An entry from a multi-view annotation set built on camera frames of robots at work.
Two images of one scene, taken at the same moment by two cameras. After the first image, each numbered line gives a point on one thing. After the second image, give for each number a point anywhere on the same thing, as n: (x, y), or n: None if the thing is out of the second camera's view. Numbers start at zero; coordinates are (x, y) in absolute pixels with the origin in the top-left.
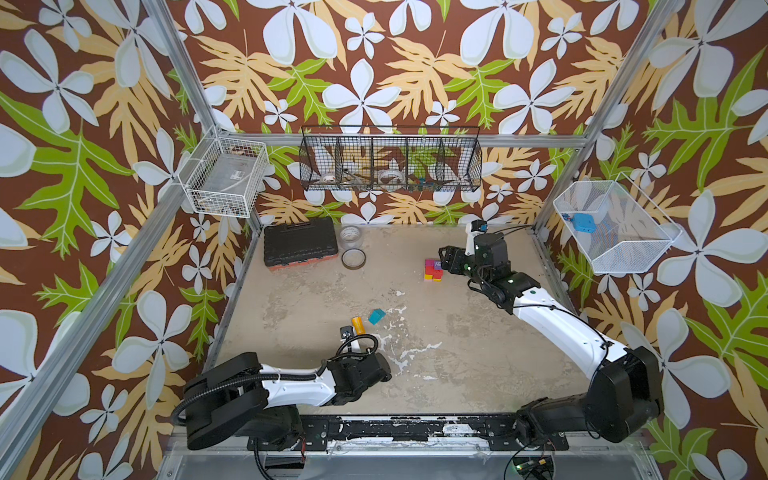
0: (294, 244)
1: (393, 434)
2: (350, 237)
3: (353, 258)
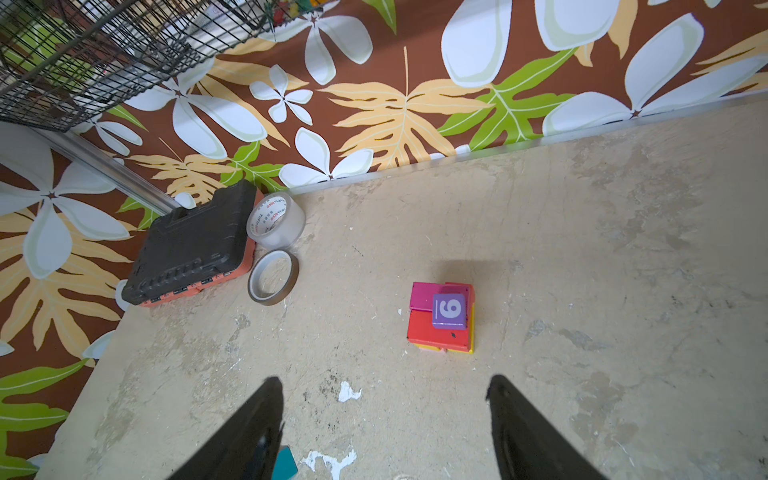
0: (190, 248)
1: None
2: (276, 219)
3: (273, 276)
